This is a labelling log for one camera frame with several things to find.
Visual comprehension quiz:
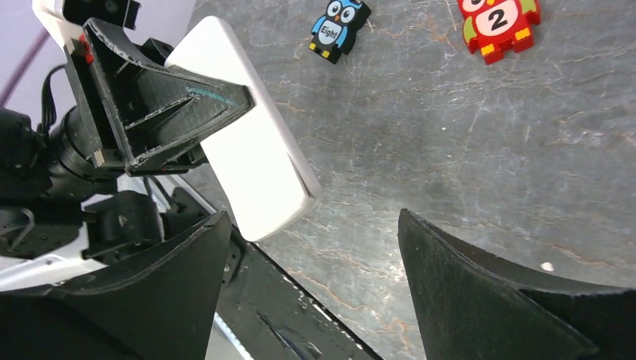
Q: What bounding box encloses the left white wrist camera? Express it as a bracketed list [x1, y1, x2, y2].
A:
[31, 0, 143, 51]

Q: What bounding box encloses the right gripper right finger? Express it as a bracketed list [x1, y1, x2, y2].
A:
[398, 209, 635, 360]

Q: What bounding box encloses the red owl toy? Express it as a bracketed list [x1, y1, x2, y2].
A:
[457, 0, 541, 65]

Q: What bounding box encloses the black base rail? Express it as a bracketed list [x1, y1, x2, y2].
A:
[163, 173, 383, 360]

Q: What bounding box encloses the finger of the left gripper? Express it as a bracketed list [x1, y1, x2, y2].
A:
[83, 18, 254, 176]

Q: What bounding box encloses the white remote control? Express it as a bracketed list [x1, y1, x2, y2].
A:
[166, 16, 322, 242]

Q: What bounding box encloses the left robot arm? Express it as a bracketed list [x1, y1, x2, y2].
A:
[1, 17, 255, 266]

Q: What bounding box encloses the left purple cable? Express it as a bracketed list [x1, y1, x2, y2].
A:
[0, 29, 51, 108]

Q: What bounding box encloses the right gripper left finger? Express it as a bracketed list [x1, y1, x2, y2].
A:
[1, 211, 232, 359]

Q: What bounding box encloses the blue owl toy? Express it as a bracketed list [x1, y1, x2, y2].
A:
[308, 0, 371, 65]

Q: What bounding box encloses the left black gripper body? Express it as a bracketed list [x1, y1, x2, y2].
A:
[61, 40, 125, 174]

